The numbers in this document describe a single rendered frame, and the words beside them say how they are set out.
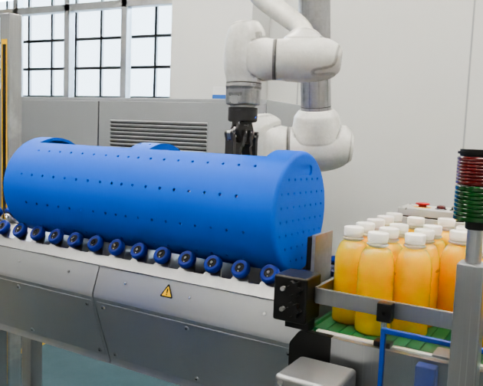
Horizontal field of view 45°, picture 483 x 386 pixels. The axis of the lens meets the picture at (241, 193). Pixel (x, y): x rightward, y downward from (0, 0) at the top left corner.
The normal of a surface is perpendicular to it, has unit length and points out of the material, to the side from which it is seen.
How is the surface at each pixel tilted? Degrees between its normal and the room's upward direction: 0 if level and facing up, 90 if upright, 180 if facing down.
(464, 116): 90
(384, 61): 90
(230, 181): 62
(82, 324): 110
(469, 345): 90
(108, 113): 90
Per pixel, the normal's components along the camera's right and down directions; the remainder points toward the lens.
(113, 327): -0.50, 0.40
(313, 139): -0.16, 0.22
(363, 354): -0.51, 0.07
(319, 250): 0.86, 0.08
